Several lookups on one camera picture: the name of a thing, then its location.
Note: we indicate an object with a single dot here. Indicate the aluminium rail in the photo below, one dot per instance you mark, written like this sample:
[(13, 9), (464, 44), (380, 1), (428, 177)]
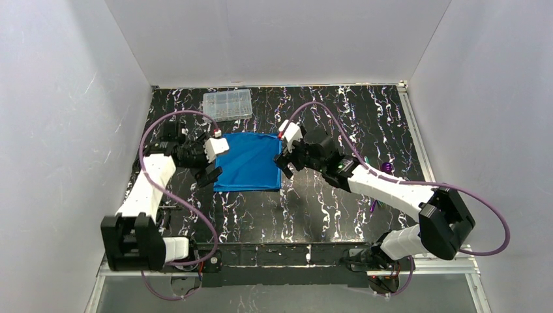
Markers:
[(312, 256), (431, 139)]

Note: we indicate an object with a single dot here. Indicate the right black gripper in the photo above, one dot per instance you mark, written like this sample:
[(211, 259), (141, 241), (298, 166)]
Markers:
[(292, 156)]

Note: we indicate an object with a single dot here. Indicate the clear plastic compartment box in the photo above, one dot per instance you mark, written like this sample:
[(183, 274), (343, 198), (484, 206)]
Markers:
[(228, 105)]

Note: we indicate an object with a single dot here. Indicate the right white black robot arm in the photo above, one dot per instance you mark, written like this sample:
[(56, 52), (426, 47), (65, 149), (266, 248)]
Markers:
[(443, 221)]

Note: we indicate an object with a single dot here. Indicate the blue cloth napkin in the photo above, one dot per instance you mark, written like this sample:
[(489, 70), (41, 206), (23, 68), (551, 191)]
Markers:
[(249, 164)]

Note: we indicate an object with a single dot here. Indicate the right aluminium rail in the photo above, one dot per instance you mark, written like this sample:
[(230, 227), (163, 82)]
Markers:
[(431, 139)]

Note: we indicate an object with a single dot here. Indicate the iridescent purple spoon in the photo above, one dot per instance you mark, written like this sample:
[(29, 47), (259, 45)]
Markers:
[(387, 168)]

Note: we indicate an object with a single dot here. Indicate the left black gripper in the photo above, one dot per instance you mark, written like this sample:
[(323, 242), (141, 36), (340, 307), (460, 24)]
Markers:
[(207, 163)]

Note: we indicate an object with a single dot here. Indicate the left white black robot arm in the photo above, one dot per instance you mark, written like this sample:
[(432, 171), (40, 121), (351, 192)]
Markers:
[(131, 237)]

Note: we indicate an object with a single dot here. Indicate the front aluminium rail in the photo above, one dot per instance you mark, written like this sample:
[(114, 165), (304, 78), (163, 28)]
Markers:
[(312, 256)]

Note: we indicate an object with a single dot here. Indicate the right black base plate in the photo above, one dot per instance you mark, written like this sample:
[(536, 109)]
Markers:
[(364, 259)]

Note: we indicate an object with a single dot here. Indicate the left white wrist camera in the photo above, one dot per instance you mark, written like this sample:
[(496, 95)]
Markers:
[(214, 147)]

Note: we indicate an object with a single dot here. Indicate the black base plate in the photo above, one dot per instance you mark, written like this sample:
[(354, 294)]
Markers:
[(187, 257), (364, 259)]

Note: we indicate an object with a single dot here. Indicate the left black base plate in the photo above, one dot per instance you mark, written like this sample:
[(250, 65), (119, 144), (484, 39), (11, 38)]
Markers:
[(187, 257)]

